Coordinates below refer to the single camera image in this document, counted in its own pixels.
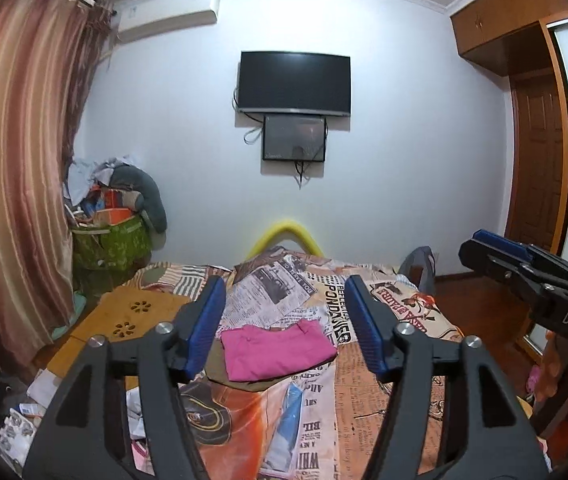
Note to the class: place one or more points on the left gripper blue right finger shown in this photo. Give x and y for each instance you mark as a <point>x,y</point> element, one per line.
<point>374,324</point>

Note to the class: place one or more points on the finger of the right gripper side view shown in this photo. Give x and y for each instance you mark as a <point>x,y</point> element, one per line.
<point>487,243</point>

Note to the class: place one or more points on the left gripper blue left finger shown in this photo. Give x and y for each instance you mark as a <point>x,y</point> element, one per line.
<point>194,329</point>

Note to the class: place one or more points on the pink pants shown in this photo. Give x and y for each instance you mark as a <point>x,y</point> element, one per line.
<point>253,354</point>

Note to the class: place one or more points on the wooden door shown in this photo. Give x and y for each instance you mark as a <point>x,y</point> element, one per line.
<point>538,211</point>

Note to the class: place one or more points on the blue backpack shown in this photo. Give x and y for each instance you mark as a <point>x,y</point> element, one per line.
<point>420,269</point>

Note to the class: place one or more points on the wooden lap desk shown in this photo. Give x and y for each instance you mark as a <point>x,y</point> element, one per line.
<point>123,314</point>

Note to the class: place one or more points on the yellow headboard pad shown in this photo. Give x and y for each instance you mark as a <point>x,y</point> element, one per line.
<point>286,229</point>

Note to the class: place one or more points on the green storage bag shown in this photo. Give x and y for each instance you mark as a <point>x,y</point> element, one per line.
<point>104,257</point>

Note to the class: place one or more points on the printed bed blanket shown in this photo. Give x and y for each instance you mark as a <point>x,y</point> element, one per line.
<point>285,393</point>

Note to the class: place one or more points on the wooden overhead cabinet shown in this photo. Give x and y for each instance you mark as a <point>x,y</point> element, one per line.
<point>507,37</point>

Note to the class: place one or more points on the striped pink curtain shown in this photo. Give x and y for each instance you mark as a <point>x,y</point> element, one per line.
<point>49,51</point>

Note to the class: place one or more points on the white air conditioner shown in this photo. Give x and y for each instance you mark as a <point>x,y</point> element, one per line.
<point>155,17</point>

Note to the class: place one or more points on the small wall monitor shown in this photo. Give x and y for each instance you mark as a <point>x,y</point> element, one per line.
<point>293,138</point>

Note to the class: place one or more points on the black wall television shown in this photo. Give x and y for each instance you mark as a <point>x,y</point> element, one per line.
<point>295,83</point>

